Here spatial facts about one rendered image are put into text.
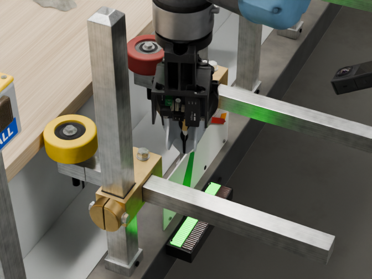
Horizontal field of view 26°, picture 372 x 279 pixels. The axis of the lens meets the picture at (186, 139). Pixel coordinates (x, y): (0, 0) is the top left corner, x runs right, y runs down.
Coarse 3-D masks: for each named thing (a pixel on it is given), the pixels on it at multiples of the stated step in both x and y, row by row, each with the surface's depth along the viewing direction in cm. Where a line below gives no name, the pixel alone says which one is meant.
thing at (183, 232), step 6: (210, 186) 141; (216, 186) 141; (210, 192) 140; (186, 222) 134; (192, 222) 134; (180, 228) 133; (186, 228) 133; (192, 228) 133; (180, 234) 132; (186, 234) 132; (174, 240) 131; (180, 240) 131
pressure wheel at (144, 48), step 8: (136, 40) 139; (144, 40) 139; (152, 40) 139; (128, 48) 137; (136, 48) 138; (144, 48) 137; (152, 48) 137; (160, 48) 138; (128, 56) 136; (136, 56) 135; (144, 56) 135; (152, 56) 135; (160, 56) 135; (128, 64) 137; (136, 64) 136; (144, 64) 135; (152, 64) 135; (136, 72) 137; (144, 72) 136; (152, 72) 136
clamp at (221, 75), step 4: (220, 68) 139; (224, 68) 139; (216, 72) 138; (220, 72) 138; (224, 72) 138; (216, 76) 137; (220, 76) 137; (224, 76) 138; (220, 80) 137; (224, 80) 139; (224, 84) 140; (184, 120) 132; (184, 124) 133; (184, 128) 133
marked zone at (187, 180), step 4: (192, 152) 134; (192, 156) 135; (192, 160) 135; (188, 164) 134; (192, 164) 136; (188, 168) 135; (192, 168) 137; (188, 172) 135; (188, 176) 136; (184, 180) 135; (188, 180) 137; (184, 184) 135; (188, 184) 137
